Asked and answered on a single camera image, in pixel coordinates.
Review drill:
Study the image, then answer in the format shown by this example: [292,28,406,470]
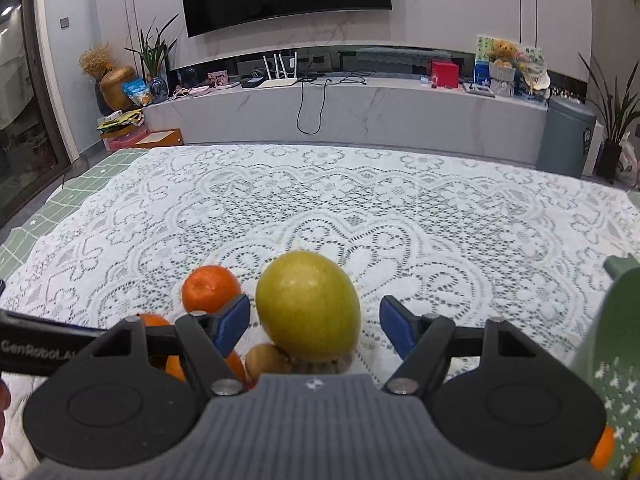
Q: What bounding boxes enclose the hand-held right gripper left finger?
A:
[85,294,251,397]

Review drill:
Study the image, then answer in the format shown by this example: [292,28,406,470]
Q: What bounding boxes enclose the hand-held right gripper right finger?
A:
[379,296,548,396]

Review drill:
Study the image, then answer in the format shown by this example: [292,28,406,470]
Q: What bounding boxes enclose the orange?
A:
[137,313,247,387]
[181,265,242,315]
[589,424,615,472]

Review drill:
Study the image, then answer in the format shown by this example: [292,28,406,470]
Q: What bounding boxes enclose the brown kiwi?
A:
[244,342,294,387]

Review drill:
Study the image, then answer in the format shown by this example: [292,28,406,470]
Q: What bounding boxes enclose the yellow lemon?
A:
[255,251,362,364]

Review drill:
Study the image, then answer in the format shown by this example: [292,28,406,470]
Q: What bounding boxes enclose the green bowl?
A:
[570,254,640,480]

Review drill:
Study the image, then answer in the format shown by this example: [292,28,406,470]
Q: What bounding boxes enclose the white lace tablecloth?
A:
[0,144,640,480]

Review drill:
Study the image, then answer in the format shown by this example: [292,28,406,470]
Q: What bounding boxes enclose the green checked table mat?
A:
[0,152,117,286]

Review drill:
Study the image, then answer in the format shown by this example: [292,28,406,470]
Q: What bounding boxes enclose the wooden box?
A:
[135,129,184,149]

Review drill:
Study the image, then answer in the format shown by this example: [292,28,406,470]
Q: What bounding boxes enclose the marble television console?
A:
[142,71,549,162]

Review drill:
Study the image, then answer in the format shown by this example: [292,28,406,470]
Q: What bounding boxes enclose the pink plastic box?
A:
[105,127,149,154]

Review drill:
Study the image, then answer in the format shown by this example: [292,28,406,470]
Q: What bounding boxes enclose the stack of papers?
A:
[97,109,146,137]

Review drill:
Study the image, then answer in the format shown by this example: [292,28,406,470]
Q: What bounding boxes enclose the white router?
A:
[257,51,302,90]

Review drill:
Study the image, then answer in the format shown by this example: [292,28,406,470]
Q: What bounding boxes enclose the glass sliding door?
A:
[0,0,72,226]

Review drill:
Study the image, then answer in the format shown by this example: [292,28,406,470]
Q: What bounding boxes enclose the blue snack bag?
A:
[122,78,152,107]

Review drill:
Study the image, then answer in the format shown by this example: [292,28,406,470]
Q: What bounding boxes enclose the grey trash bin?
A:
[535,96,598,177]

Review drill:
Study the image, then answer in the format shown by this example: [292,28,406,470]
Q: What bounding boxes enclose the red box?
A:
[430,60,460,89]

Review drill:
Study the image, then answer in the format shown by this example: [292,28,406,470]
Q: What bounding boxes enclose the gold vase with dried flowers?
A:
[78,44,137,112]

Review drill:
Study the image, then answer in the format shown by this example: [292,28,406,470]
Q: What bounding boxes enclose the white woven basket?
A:
[489,63,516,97]

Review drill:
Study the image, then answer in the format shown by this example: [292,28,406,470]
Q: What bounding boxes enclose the leafy plant in blue vase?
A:
[125,14,180,105]

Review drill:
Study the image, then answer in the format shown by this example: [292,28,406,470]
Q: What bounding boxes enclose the white hand fan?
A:
[520,71,551,94]

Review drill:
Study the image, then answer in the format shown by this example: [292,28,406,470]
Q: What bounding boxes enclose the white plastic bag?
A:
[617,132,640,187]

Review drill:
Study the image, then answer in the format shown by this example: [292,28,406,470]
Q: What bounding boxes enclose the brown teddy bear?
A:
[487,40,519,69]

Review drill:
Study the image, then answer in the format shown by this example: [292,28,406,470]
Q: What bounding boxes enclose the tall potted plant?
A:
[577,52,640,182]

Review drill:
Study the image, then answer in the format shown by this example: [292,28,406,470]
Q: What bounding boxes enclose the colourful poster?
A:
[474,35,544,94]

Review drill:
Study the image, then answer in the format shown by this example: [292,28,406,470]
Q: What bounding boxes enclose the black cable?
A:
[296,71,372,135]

